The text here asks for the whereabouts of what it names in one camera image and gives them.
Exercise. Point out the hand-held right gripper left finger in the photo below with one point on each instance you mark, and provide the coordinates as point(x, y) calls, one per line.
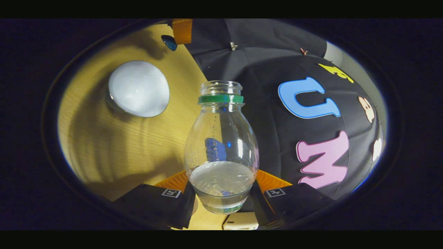
point(185, 211)

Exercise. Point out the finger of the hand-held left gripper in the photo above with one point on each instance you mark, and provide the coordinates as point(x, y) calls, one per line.
point(182, 31)

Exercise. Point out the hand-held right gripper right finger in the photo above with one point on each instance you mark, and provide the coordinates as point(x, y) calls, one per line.
point(258, 207)

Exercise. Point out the blue teacup with white inside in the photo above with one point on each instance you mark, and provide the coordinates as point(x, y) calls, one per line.
point(138, 90)

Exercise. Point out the clear plastic water bottle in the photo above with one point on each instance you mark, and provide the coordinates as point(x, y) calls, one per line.
point(221, 138)

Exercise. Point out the white toaster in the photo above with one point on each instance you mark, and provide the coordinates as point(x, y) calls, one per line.
point(240, 222)

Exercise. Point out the silver metal clip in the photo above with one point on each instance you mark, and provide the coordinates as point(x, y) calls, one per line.
point(233, 46)

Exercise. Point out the black backdrop cloth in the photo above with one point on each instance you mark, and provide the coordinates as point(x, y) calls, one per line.
point(270, 69)

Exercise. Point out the copper clip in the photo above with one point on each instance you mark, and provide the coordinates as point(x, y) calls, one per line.
point(303, 52)

